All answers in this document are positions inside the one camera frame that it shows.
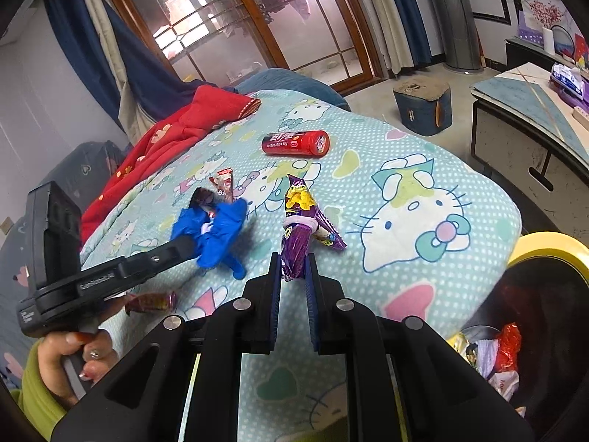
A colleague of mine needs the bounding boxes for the blue plastic glove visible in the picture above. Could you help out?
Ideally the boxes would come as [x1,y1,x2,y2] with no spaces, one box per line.
[170,199,248,280]

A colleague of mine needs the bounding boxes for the red long snack wrapper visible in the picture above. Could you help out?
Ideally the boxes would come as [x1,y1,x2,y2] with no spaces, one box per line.
[190,168,234,210]

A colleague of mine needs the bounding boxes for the purple snack wrapper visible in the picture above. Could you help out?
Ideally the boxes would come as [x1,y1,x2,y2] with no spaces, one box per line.
[281,175,348,280]

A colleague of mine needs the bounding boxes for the red cylindrical snack can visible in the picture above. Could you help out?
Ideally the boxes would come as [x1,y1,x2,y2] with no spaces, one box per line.
[262,131,331,158]

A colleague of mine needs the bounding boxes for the green left sleeve forearm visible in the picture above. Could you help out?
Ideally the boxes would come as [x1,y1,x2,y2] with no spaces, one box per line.
[11,342,67,441]

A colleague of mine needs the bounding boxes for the yellow rim trash bin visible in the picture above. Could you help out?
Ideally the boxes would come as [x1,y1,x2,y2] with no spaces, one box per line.
[449,232,588,440]

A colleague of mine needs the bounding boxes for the left hand painted nails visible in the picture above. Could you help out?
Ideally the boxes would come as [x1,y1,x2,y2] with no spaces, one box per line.
[36,293,135,408]

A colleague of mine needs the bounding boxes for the small red candy wrapper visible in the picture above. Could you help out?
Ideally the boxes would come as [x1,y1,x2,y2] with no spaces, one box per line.
[125,290,178,315]

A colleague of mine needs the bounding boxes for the hello kitty bed sheet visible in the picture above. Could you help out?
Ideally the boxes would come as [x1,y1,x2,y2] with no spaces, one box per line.
[81,90,521,441]

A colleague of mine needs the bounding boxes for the red blanket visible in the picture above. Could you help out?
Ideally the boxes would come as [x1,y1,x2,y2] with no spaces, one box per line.
[80,85,262,242]

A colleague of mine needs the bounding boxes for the blue beige curtain left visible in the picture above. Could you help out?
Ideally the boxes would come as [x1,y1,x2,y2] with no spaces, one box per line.
[43,0,205,145]

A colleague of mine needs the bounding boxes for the blue beige curtain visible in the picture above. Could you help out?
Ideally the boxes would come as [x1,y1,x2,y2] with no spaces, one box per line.
[369,0,432,74]
[43,0,205,145]

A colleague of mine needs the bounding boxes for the wooden glass sliding door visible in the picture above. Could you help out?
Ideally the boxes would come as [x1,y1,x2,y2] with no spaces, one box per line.
[112,0,385,96]

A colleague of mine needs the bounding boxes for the blue square stool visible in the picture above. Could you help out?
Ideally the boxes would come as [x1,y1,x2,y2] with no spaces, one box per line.
[393,76,452,137]

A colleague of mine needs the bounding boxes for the silver tower air conditioner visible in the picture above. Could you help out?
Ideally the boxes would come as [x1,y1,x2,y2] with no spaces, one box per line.
[431,0,482,72]

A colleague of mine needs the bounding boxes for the purple tissue pack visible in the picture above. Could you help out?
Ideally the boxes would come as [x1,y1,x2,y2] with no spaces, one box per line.
[550,63,588,102]

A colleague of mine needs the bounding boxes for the blue beige curtain right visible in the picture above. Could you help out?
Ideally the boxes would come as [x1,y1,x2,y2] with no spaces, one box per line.
[369,0,432,74]

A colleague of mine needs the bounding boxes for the black tv cabinet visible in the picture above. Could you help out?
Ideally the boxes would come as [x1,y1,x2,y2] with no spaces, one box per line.
[505,37,573,72]

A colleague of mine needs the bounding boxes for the purple box on cabinet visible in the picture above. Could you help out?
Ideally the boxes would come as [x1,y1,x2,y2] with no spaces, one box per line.
[518,11,544,47]

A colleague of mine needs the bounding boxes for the round blue plate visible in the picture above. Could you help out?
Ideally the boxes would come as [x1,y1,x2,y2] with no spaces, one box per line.
[551,24,575,58]

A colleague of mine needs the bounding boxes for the red picture card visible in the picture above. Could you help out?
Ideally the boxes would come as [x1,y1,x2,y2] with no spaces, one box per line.
[574,34,589,71]

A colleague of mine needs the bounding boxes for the white vase red blossoms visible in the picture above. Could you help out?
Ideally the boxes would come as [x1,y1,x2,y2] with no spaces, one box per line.
[529,0,564,55]

